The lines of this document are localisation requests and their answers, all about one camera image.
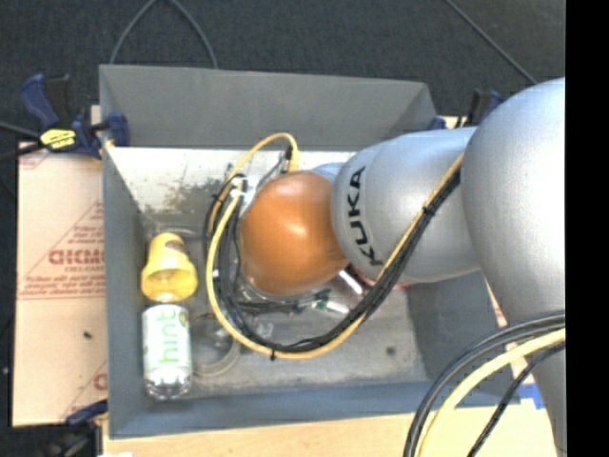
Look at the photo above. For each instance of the yellow plastic cup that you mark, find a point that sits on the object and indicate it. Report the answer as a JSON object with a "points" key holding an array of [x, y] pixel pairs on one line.
{"points": [[169, 274]]}

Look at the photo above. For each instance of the brown cardboard board, red print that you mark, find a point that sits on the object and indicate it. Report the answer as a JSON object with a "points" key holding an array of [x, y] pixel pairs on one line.
{"points": [[57, 331]]}

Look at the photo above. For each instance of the clear glass cup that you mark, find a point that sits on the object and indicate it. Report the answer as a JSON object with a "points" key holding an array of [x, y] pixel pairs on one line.
{"points": [[215, 350]]}

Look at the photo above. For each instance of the clear plastic bottle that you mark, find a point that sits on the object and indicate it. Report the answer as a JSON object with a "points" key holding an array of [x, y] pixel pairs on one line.
{"points": [[166, 350]]}

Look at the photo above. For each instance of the grey metal bin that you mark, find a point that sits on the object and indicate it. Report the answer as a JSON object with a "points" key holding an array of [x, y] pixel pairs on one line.
{"points": [[266, 112]]}

